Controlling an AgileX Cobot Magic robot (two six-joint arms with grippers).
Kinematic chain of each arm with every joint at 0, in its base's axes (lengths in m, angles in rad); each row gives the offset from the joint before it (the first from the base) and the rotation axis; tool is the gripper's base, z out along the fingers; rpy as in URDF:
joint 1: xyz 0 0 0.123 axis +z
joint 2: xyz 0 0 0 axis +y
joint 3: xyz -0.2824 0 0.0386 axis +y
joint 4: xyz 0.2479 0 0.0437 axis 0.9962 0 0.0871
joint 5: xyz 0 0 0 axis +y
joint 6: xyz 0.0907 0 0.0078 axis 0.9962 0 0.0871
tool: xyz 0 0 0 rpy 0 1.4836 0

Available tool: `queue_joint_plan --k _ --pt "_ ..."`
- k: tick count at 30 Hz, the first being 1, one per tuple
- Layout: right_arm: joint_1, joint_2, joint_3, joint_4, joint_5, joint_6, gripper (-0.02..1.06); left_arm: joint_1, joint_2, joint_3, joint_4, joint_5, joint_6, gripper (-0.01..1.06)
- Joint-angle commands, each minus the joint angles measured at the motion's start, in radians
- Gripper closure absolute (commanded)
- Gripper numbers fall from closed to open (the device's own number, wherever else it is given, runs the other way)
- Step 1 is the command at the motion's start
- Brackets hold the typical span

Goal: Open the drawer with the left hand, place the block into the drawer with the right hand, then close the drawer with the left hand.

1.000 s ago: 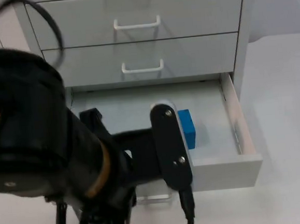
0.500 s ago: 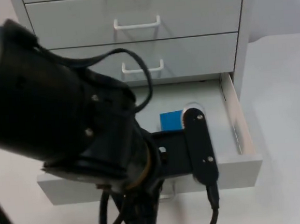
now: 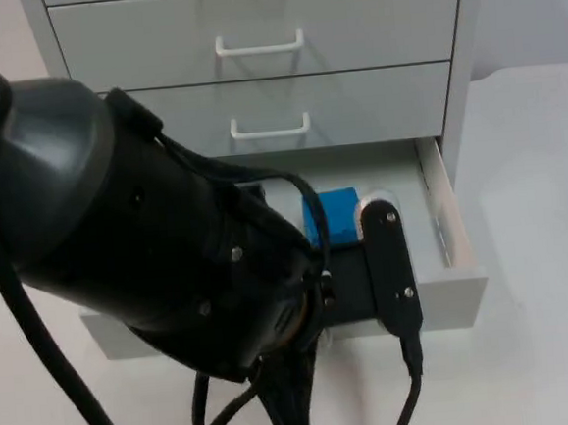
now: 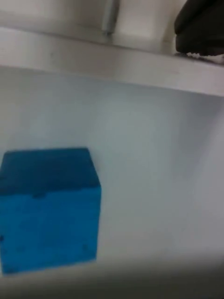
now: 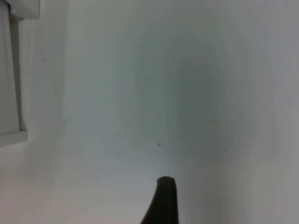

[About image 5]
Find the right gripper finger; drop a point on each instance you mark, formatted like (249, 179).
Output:
(164, 203)

